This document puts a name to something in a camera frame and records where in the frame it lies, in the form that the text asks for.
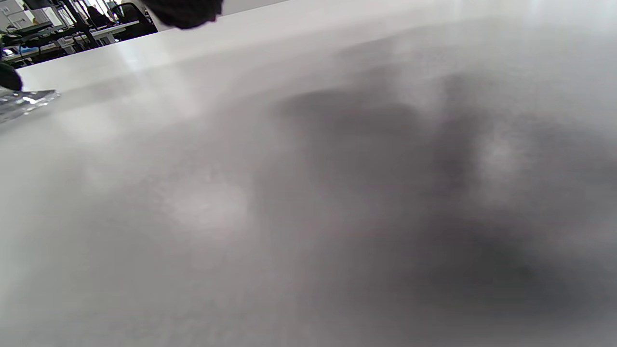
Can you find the person's right hand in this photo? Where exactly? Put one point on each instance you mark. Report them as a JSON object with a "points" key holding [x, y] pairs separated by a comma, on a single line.
{"points": [[185, 12]]}

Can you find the person's left hand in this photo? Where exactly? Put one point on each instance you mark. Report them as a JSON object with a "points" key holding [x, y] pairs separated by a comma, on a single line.
{"points": [[8, 78]]}

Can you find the wine glass with red wine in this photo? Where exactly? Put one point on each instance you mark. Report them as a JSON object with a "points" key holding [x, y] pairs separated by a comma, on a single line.
{"points": [[24, 102]]}

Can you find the black office chair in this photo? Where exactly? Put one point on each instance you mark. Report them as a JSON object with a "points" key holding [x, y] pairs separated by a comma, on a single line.
{"points": [[132, 21]]}

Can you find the white office desk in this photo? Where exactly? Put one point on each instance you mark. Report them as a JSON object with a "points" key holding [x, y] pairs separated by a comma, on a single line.
{"points": [[103, 31]]}

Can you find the white table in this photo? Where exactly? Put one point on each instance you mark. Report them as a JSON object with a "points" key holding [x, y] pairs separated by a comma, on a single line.
{"points": [[308, 193]]}

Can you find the black metal stand frame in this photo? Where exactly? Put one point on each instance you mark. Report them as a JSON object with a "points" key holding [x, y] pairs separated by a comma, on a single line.
{"points": [[77, 21]]}

